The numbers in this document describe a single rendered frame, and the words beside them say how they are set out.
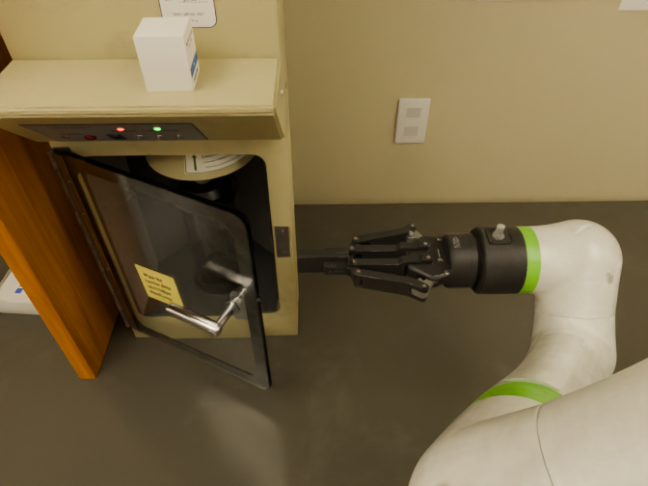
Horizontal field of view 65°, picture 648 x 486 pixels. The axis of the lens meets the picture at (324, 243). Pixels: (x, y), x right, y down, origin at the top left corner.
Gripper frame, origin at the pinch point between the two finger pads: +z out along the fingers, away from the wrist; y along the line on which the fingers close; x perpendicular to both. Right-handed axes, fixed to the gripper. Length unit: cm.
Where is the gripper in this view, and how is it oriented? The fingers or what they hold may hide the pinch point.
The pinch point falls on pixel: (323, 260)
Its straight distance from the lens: 69.7
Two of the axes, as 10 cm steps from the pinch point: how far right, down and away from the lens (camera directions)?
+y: 0.1, 7.0, -7.2
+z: -10.0, 0.1, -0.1
